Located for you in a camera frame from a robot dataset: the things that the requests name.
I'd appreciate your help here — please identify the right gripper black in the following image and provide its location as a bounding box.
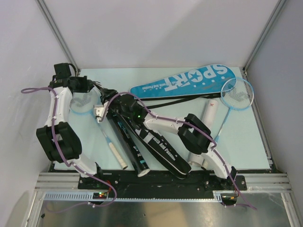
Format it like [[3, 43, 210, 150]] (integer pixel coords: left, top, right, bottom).
[[101, 88, 133, 119]]

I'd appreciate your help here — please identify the blue racket bag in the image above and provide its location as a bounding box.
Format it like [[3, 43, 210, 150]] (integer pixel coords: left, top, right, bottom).
[[129, 64, 236, 101]]

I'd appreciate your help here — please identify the white shuttlecock tube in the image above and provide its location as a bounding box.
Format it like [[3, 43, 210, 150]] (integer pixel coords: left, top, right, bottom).
[[187, 99, 219, 169]]

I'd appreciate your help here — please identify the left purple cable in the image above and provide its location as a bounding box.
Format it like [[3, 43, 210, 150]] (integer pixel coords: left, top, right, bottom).
[[21, 87, 118, 213]]

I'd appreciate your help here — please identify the black shuttlecock tube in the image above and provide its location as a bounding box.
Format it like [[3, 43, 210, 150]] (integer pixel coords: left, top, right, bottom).
[[107, 113, 150, 177]]

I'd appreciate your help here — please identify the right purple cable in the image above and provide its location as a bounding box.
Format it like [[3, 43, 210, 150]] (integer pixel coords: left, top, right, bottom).
[[100, 91, 258, 211]]

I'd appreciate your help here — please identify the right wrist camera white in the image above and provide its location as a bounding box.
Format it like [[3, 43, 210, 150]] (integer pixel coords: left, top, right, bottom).
[[93, 103, 108, 123]]

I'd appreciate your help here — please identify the black racket bag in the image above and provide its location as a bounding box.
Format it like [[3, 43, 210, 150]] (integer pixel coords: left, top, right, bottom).
[[94, 81, 192, 180]]

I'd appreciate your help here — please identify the aluminium frame post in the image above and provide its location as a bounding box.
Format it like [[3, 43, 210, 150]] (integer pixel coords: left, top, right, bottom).
[[242, 0, 288, 73], [36, 0, 80, 76]]

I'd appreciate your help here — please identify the blue racket left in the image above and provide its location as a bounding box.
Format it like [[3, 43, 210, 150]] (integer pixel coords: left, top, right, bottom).
[[70, 89, 128, 170]]

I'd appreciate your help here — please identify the blue racket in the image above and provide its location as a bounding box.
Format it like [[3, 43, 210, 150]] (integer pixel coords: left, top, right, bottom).
[[201, 78, 255, 170], [70, 89, 128, 170]]

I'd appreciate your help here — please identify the left aluminium frame post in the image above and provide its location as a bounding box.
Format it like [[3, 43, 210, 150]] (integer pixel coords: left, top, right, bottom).
[[36, 0, 80, 76]]

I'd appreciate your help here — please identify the blue racket right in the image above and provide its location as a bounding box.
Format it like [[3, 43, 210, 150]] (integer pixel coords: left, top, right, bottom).
[[201, 78, 255, 170]]

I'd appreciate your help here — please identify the right aluminium frame post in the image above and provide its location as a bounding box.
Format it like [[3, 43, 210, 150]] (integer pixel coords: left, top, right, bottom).
[[242, 0, 288, 73]]

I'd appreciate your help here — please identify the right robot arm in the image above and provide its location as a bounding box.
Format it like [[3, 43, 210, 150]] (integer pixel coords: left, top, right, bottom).
[[101, 90, 237, 190]]

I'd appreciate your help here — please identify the white cable duct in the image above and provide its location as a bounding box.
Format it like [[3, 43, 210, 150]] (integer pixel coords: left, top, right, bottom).
[[44, 190, 237, 202]]

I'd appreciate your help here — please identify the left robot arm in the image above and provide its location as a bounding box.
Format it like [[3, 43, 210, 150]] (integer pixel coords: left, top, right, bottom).
[[36, 63, 105, 189]]

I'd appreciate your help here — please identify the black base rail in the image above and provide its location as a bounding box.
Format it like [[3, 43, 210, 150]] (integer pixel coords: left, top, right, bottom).
[[72, 170, 247, 195]]

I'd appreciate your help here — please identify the purple cable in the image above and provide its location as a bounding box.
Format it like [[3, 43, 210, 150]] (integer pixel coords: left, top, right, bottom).
[[21, 87, 118, 213], [100, 91, 258, 211]]

